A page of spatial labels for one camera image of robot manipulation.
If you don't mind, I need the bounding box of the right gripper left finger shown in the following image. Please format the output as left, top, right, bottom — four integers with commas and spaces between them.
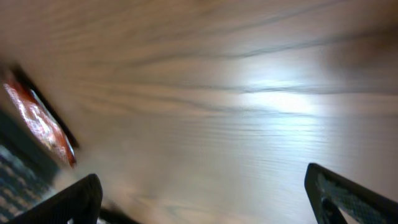
9, 174, 103, 224

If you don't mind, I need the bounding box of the orange chocolate bar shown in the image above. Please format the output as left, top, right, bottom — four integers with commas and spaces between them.
2, 70, 78, 167

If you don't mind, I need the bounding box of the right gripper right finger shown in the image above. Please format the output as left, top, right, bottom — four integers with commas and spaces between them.
304, 163, 397, 224

